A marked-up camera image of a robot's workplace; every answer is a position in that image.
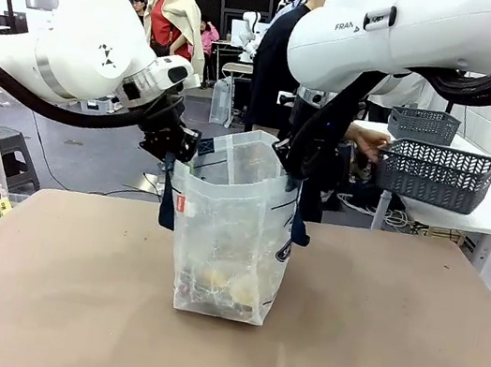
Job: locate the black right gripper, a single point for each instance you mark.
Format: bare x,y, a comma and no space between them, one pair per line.
280,149

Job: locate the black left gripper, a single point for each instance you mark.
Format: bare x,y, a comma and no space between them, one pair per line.
169,132

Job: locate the translucent white shopping bag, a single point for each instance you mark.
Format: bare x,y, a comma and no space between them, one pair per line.
220,217

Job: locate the grey plastic basket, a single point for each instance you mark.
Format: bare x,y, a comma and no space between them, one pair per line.
422,126
436,179

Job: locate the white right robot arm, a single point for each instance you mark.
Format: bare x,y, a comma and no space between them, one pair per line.
443,33

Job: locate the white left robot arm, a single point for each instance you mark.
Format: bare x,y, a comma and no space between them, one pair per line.
90,37

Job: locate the person's left hand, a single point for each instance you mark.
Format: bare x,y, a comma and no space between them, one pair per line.
369,141

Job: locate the clear plastic container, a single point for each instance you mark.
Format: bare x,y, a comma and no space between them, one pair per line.
221,98

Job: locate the person in black clothes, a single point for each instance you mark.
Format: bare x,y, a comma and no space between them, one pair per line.
269,78

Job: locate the person in pink top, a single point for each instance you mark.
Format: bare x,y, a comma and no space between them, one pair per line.
209,37

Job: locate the figure in cream jacket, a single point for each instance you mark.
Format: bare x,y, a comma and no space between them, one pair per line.
180,15

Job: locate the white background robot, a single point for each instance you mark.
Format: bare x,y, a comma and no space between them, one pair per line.
254,28

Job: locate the seated dark-haired background person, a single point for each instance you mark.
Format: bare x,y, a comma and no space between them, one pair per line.
138,8

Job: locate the yellow food item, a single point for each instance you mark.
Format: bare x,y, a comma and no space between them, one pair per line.
215,277

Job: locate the pale round food item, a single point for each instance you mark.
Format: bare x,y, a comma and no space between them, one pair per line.
244,290

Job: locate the grey plastic step stool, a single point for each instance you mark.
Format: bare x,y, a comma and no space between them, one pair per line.
18,153

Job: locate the wooden crate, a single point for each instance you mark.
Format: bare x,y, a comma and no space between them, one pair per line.
446,234

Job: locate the white cabinet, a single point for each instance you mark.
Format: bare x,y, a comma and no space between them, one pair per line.
481,251

